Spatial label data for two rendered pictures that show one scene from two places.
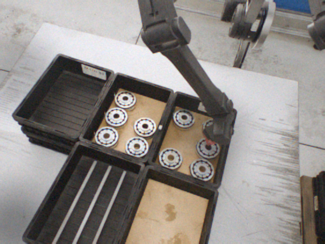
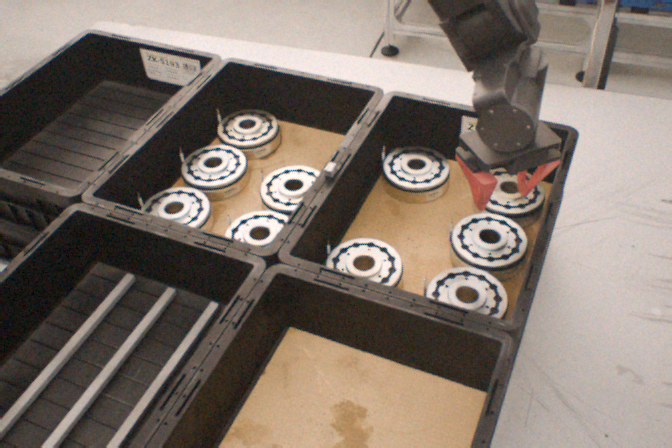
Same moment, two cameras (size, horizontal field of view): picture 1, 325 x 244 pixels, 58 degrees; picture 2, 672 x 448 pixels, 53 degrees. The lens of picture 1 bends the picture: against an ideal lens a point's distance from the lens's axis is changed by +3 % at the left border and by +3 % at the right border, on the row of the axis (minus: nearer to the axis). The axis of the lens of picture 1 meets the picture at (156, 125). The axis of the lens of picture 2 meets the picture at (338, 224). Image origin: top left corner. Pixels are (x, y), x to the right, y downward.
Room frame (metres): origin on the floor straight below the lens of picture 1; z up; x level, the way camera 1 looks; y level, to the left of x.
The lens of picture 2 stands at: (-0.06, -0.20, 1.52)
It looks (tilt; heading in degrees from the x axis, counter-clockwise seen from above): 44 degrees down; 14
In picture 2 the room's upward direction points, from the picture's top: 3 degrees counter-clockwise
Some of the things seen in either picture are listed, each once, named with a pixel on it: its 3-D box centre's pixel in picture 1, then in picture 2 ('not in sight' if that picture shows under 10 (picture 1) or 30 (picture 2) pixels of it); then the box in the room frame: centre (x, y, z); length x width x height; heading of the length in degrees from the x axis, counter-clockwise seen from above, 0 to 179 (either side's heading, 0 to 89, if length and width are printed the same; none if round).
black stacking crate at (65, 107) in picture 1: (69, 100); (93, 131); (0.75, 0.42, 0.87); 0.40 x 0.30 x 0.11; 168
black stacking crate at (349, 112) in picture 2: (129, 120); (250, 172); (0.69, 0.12, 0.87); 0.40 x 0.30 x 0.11; 168
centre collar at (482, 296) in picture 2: (202, 169); (466, 295); (0.50, -0.22, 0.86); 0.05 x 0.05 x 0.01
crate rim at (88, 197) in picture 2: (129, 114); (245, 145); (0.69, 0.12, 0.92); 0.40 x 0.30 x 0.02; 168
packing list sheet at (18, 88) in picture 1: (14, 102); not in sight; (0.80, 0.74, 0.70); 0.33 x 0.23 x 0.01; 173
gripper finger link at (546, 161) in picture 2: not in sight; (517, 168); (0.61, -0.26, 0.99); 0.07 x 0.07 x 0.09; 34
